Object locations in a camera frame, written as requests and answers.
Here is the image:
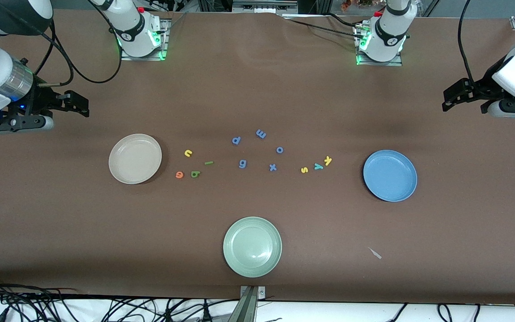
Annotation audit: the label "beige round plate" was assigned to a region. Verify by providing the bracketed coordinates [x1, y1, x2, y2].
[108, 133, 163, 185]

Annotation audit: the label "blue round plate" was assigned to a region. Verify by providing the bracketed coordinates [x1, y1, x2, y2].
[363, 149, 418, 203]

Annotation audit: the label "brown table cover sheet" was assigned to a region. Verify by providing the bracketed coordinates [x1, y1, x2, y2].
[0, 8, 515, 305]

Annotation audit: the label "pale green round plate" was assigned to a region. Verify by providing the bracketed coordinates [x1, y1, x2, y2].
[223, 216, 283, 278]

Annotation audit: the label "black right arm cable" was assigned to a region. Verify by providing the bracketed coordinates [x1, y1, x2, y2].
[34, 0, 123, 86]

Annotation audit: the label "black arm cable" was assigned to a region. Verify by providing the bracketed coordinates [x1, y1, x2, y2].
[34, 0, 123, 86]
[458, 0, 479, 88]

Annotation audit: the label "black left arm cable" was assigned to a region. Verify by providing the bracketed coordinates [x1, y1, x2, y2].
[458, 0, 479, 88]

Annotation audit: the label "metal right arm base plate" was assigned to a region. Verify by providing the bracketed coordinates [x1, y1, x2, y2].
[120, 18, 169, 61]

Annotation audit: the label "black cables behind table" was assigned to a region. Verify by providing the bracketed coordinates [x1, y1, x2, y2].
[282, 13, 365, 38]

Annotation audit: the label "black cable tangle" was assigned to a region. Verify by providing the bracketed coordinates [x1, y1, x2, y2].
[0, 275, 240, 322]

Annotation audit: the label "aluminium frame profiles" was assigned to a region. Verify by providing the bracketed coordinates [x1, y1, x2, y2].
[197, 0, 332, 15]

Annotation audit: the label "black loose cables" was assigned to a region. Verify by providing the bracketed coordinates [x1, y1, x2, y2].
[387, 303, 481, 322]

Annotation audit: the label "metal table edge bracket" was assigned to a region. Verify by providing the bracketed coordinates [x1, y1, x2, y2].
[239, 285, 267, 322]

